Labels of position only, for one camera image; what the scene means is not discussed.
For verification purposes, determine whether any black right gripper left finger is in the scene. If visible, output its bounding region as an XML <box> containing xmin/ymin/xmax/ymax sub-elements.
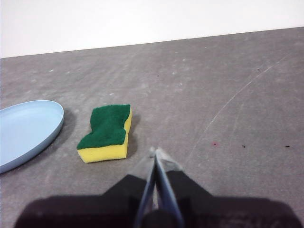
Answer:
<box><xmin>14</xmin><ymin>146</ymin><xmax>156</xmax><ymax>228</ymax></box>

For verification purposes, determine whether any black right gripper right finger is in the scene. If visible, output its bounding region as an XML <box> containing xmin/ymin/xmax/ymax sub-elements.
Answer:
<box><xmin>154</xmin><ymin>147</ymin><xmax>303</xmax><ymax>228</ymax></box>

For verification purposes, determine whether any light blue round plate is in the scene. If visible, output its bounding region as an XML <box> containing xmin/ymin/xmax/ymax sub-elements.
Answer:
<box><xmin>0</xmin><ymin>100</ymin><xmax>65</xmax><ymax>174</ymax></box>

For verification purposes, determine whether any yellow sponge with green pad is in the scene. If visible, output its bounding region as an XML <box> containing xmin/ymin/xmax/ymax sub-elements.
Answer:
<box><xmin>76</xmin><ymin>104</ymin><xmax>133</xmax><ymax>164</ymax></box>

